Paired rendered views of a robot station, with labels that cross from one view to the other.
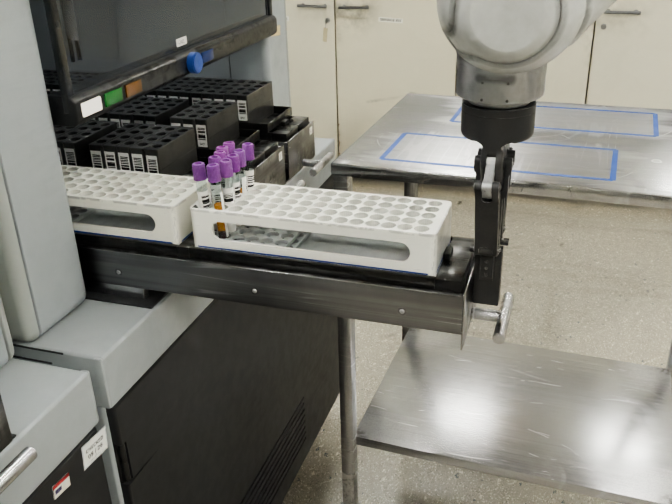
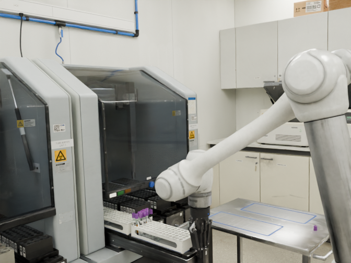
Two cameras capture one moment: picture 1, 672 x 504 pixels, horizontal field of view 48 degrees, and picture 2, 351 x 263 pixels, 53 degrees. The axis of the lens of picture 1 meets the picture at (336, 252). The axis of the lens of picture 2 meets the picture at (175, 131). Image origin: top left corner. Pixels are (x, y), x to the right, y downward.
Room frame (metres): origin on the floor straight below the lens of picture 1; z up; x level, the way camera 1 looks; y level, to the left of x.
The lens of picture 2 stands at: (-0.49, -0.58, 1.41)
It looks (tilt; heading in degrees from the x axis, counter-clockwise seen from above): 5 degrees down; 22
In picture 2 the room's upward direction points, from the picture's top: 2 degrees counter-clockwise
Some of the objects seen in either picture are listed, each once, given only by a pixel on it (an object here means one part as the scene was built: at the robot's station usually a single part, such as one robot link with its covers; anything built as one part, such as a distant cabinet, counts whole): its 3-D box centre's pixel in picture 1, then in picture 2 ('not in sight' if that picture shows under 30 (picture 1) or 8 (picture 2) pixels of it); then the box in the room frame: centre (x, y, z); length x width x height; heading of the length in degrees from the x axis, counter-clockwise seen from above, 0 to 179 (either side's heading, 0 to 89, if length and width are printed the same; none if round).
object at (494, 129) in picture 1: (496, 142); (200, 217); (0.76, -0.17, 0.96); 0.08 x 0.07 x 0.09; 161
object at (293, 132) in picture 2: not in sight; (293, 112); (3.45, -0.34, 1.22); 0.62 x 0.56 x 0.64; 159
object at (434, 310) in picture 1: (222, 256); (141, 240); (0.86, 0.15, 0.78); 0.73 x 0.14 x 0.09; 71
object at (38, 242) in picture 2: not in sight; (38, 248); (0.53, 0.41, 0.85); 0.12 x 0.02 x 0.06; 161
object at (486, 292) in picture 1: (487, 276); (200, 257); (0.75, -0.17, 0.80); 0.03 x 0.01 x 0.07; 71
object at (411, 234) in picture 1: (321, 228); (163, 236); (0.82, 0.02, 0.83); 0.30 x 0.10 x 0.06; 71
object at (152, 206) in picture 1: (95, 204); (114, 220); (0.92, 0.32, 0.83); 0.30 x 0.10 x 0.06; 71
